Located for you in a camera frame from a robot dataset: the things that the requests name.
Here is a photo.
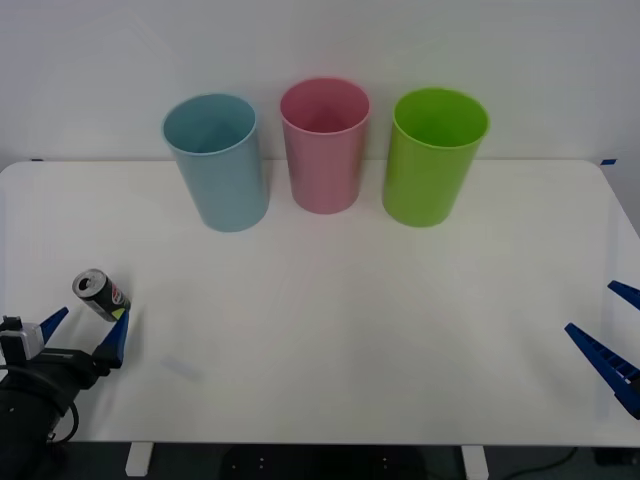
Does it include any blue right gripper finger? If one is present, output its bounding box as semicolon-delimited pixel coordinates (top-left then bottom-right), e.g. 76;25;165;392
564;322;640;420
607;280;640;312

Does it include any black floor cable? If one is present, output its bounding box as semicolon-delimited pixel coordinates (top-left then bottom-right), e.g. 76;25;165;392
488;447;579;480

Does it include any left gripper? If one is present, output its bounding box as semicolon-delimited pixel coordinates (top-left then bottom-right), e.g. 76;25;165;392
28;306;132;396

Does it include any pale blue plastic bin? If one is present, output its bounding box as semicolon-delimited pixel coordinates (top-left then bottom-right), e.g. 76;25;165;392
160;92;272;234

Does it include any black drink can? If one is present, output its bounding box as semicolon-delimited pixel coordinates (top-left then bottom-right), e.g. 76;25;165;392
71;268;132;323

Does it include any white table leg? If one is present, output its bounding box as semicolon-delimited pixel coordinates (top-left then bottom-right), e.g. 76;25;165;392
124;442;153;477
460;445;489;480

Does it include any pink plastic bin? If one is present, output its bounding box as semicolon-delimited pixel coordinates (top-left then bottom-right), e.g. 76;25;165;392
279;76;372;215

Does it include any green plastic bin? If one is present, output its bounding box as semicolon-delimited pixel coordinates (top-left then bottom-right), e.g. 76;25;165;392
381;87;491;229

